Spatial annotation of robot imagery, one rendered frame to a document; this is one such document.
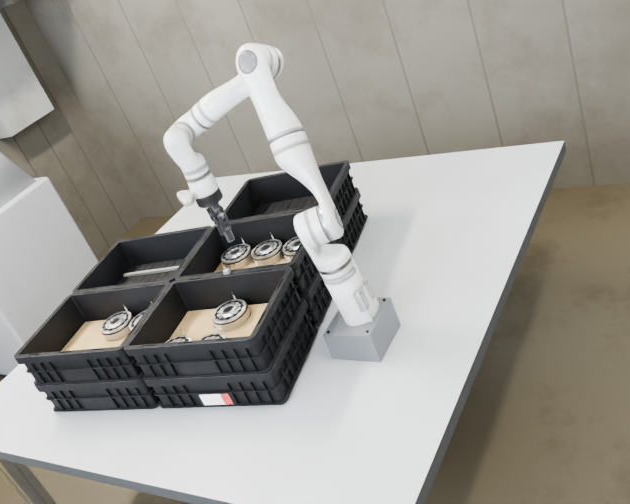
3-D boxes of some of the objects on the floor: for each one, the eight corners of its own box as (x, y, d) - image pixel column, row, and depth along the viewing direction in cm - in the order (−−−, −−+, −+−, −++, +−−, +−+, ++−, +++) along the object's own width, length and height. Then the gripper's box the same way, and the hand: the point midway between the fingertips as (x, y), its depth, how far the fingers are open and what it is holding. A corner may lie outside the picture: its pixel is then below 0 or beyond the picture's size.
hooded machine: (69, 305, 437) (-53, 116, 376) (132, 307, 407) (10, 102, 345) (-10, 380, 392) (-163, 180, 331) (53, 389, 362) (-103, 170, 301)
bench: (594, 299, 278) (564, 140, 245) (482, 723, 169) (399, 540, 135) (268, 294, 366) (213, 177, 333) (55, 571, 257) (-59, 438, 223)
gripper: (225, 189, 191) (248, 239, 199) (208, 176, 204) (231, 224, 212) (201, 203, 189) (225, 252, 197) (185, 189, 202) (209, 236, 210)
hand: (226, 233), depth 204 cm, fingers open, 5 cm apart
